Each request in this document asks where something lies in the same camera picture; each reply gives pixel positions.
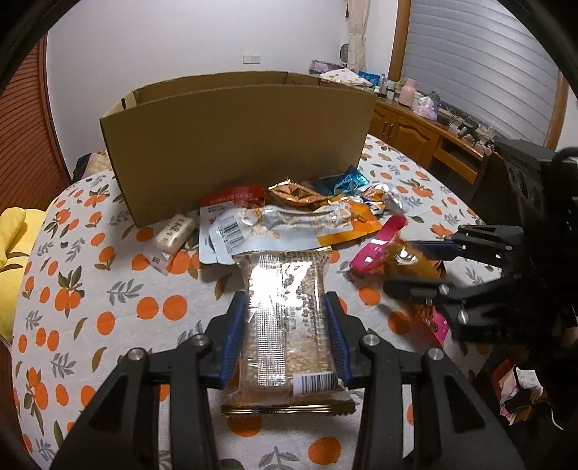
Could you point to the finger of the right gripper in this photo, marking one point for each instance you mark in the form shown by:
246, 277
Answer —
439, 249
409, 288

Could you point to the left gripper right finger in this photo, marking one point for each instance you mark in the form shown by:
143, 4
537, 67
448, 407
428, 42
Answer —
419, 411

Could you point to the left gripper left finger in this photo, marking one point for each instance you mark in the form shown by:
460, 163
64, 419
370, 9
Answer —
119, 428

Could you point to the pink orange snack packet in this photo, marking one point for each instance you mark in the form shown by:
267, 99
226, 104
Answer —
386, 256

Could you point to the silver orange snack pouch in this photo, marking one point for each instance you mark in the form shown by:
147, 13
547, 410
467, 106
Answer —
382, 198

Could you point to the blue foil snack packet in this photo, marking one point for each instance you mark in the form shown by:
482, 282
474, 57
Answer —
345, 183

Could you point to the orange white snack pouch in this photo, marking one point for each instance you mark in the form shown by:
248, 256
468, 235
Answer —
273, 228

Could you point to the clear nut bar packet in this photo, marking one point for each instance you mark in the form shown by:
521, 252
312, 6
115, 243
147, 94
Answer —
286, 365

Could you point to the red white snack pouch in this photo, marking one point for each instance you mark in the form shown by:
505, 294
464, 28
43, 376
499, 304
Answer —
215, 204

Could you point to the wooden sideboard cabinet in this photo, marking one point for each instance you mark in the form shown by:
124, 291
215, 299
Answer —
426, 142

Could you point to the grey window blind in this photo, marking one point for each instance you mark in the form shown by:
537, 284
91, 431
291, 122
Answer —
481, 60

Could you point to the bronze foil snack packet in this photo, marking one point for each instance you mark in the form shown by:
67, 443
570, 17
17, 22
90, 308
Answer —
297, 195

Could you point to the orange print tablecloth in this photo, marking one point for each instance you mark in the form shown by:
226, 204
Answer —
88, 295

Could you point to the pink bottle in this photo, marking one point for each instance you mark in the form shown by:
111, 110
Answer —
407, 93

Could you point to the floral folded cloth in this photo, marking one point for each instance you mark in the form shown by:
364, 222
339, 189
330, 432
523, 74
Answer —
346, 77

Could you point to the small white candy packet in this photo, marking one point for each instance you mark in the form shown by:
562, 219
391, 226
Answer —
161, 250

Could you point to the cream curtain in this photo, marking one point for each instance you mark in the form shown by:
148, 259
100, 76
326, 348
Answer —
358, 11

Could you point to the brown cardboard box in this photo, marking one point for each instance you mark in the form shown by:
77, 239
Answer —
171, 143

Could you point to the wooden louvre door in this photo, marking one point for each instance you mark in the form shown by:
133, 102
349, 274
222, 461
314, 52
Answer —
32, 168

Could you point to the white wall switch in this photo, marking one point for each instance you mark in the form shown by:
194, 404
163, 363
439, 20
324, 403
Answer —
251, 60

